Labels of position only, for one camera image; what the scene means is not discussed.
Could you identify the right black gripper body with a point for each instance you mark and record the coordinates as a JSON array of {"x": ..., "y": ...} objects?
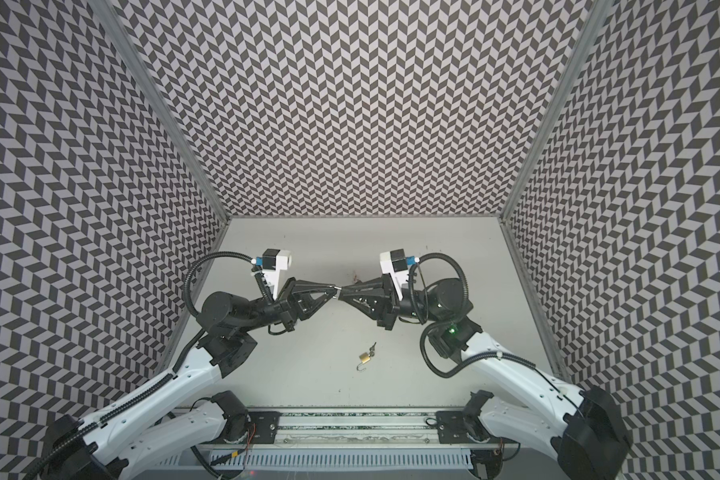
[{"x": 387, "y": 301}]

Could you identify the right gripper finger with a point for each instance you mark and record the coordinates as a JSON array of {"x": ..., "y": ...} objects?
[
  {"x": 378, "y": 287},
  {"x": 369, "y": 303}
]

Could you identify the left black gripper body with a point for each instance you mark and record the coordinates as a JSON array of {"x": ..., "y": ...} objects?
[{"x": 286, "y": 307}]

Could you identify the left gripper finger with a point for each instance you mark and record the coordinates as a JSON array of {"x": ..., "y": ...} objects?
[
  {"x": 304, "y": 287},
  {"x": 310, "y": 302}
]

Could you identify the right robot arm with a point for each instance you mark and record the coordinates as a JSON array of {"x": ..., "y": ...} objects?
[{"x": 581, "y": 429}]

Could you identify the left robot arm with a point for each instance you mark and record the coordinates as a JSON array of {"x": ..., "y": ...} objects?
[{"x": 135, "y": 432}]

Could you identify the brass padlock with keys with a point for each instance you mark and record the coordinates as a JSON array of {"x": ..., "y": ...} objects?
[{"x": 366, "y": 357}]

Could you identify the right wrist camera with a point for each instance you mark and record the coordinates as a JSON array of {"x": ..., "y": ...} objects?
[{"x": 397, "y": 265}]

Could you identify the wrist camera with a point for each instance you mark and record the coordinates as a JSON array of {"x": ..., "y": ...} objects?
[
  {"x": 269, "y": 269},
  {"x": 397, "y": 265}
]

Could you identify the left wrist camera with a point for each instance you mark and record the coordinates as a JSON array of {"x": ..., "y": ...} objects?
[{"x": 269, "y": 269}]

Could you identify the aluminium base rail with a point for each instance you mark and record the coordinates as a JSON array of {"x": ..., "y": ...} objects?
[{"x": 351, "y": 440}]

